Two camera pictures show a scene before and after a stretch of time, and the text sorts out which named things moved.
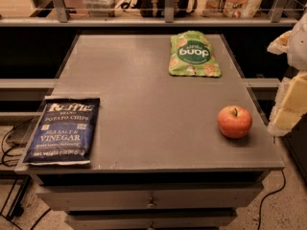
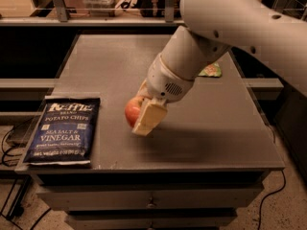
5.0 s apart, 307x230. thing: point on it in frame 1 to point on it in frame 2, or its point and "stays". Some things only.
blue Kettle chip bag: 64,131 stays
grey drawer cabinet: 183,141 stays
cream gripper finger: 290,103 to 151,113
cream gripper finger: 280,43 to 145,90
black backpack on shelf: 152,0 stays
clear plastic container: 99,1 stays
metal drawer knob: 151,204 stays
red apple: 234,121 to 132,109
